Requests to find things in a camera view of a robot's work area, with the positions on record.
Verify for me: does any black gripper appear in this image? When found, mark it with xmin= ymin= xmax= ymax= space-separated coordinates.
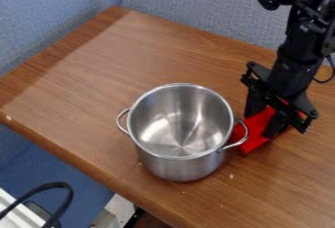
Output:
xmin=240 ymin=62 xmax=319 ymax=138

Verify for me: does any red block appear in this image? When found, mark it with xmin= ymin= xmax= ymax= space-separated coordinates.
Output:
xmin=230 ymin=107 xmax=275 ymax=155

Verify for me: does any stainless steel metal pot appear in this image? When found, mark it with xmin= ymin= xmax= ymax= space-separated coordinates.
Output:
xmin=114 ymin=83 xmax=248 ymax=182

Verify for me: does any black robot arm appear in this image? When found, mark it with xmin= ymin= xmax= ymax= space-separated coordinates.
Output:
xmin=240 ymin=0 xmax=335 ymax=138

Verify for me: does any white box under table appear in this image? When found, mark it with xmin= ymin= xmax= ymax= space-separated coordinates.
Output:
xmin=89 ymin=194 xmax=134 ymax=228

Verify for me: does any black cable loop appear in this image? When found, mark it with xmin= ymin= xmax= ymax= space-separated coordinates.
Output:
xmin=0 ymin=180 xmax=74 ymax=228

